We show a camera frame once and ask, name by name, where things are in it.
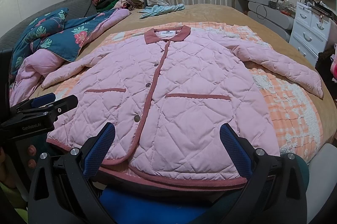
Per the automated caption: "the pink quilted jacket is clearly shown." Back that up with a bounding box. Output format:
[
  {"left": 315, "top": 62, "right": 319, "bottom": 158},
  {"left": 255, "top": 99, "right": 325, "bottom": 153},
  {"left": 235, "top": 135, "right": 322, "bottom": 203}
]
[{"left": 43, "top": 25, "right": 323, "bottom": 191}]

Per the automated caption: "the blue floral pink quilt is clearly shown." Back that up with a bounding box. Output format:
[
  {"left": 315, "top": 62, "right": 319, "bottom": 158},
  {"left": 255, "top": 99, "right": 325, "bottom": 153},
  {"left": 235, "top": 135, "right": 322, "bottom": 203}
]
[{"left": 9, "top": 9, "right": 130, "bottom": 106}]

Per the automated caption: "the orange plaid bear blanket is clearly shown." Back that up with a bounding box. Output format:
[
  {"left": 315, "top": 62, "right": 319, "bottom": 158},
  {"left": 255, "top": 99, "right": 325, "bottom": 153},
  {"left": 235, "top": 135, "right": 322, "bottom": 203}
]
[{"left": 54, "top": 22, "right": 324, "bottom": 162}]

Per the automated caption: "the grey headboard cushion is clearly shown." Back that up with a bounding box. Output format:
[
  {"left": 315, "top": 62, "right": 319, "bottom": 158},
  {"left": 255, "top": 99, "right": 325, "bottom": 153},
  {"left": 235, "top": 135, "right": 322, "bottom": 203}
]
[{"left": 0, "top": 0, "right": 98, "bottom": 52}]

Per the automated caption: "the tan bed cover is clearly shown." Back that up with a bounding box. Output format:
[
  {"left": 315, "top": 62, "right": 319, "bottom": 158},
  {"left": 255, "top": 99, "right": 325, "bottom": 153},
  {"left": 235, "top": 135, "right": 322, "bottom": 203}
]
[{"left": 28, "top": 3, "right": 337, "bottom": 145}]

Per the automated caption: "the blue floral pillow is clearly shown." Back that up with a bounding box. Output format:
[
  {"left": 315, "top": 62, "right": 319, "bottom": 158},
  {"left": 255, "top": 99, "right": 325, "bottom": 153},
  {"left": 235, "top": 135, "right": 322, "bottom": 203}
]
[{"left": 10, "top": 7, "right": 68, "bottom": 78}]

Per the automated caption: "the person left hand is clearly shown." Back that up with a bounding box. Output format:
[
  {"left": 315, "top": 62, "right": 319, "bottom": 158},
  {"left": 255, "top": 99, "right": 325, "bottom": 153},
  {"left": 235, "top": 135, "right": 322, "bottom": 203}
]
[{"left": 27, "top": 145, "right": 37, "bottom": 169}]

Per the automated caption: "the grey vanity table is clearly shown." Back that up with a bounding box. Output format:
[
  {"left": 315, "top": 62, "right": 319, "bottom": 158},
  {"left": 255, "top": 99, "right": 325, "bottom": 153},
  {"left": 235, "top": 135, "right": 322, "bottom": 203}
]
[{"left": 235, "top": 0, "right": 294, "bottom": 42}]

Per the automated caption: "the pile of clothes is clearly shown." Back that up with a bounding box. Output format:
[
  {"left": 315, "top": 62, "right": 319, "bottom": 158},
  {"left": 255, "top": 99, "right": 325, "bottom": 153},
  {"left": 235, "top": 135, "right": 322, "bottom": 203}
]
[{"left": 92, "top": 0, "right": 147, "bottom": 12}]

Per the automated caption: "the white drawer chest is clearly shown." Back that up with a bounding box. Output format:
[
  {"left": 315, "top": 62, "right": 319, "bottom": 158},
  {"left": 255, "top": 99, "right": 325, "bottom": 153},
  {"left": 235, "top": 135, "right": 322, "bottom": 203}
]
[{"left": 289, "top": 2, "right": 336, "bottom": 66}]

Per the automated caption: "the light blue garment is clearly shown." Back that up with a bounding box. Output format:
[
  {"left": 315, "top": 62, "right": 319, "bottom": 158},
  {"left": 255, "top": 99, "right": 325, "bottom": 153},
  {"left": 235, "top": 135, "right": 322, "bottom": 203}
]
[{"left": 140, "top": 4, "right": 185, "bottom": 19}]

